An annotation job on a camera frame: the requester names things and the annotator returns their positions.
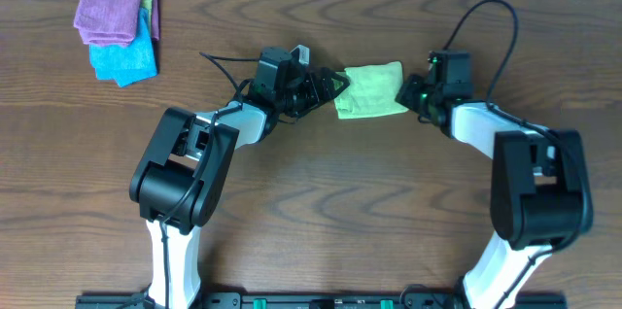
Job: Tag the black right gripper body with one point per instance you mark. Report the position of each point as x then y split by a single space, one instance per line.
413 96

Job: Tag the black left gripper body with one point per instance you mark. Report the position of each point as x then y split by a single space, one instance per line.
314 86

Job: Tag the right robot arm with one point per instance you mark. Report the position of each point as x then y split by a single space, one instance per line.
540 201

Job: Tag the blue folded cloth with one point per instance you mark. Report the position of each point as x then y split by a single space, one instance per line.
126 65

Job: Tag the purple folded cloth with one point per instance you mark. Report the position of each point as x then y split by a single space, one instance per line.
92 19

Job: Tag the light green microfiber cloth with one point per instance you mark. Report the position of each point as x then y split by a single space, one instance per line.
371 93

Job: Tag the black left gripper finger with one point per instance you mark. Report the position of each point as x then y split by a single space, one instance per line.
336 80
332 93

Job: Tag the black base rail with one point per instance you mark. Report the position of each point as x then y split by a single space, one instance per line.
235 300

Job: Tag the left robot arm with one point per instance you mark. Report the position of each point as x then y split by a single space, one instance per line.
181 176

